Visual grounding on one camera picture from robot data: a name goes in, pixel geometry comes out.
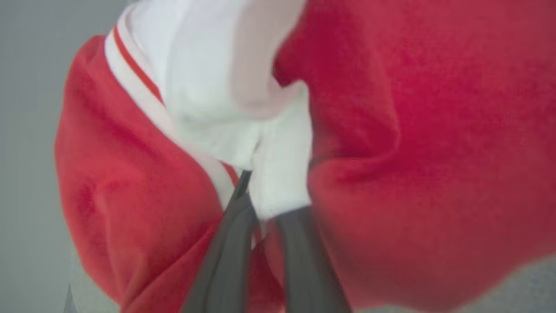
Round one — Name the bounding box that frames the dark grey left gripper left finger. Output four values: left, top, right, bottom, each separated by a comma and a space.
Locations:
182, 170, 258, 313

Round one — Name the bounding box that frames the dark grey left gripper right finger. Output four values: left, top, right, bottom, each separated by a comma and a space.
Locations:
275, 207, 351, 313

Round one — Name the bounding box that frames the red garment with white sleeves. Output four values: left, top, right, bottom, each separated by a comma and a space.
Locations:
54, 0, 556, 313

